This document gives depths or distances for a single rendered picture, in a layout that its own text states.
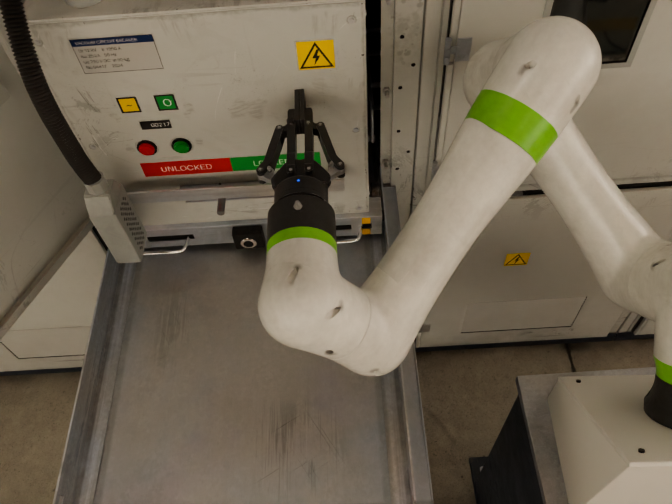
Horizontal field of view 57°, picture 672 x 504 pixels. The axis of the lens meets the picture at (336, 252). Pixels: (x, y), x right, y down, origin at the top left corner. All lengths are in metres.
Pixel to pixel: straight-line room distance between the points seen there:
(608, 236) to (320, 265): 0.52
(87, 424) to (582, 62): 0.96
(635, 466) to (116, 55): 0.92
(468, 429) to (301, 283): 1.36
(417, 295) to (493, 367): 1.32
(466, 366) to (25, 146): 1.45
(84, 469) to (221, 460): 0.23
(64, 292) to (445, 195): 1.23
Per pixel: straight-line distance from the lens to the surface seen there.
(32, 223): 1.36
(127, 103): 1.06
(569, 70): 0.83
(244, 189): 1.11
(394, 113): 1.23
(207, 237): 1.28
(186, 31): 0.95
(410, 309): 0.80
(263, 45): 0.95
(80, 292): 1.78
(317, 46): 0.95
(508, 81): 0.82
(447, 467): 1.97
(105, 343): 1.26
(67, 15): 0.99
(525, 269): 1.70
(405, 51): 1.14
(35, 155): 1.32
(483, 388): 2.07
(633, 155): 1.44
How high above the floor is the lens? 1.88
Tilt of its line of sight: 55 degrees down
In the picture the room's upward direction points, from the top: 6 degrees counter-clockwise
